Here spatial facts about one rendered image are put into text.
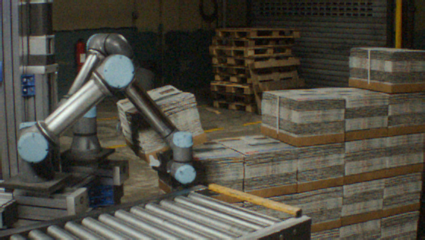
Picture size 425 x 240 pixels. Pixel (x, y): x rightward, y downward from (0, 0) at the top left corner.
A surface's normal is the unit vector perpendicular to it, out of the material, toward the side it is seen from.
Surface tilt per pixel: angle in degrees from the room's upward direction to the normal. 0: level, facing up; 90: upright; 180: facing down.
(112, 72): 85
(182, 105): 86
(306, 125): 90
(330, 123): 90
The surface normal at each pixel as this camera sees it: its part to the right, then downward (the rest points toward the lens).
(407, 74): 0.41, 0.15
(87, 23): 0.67, 0.12
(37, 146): 0.17, 0.25
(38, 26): -0.21, 0.16
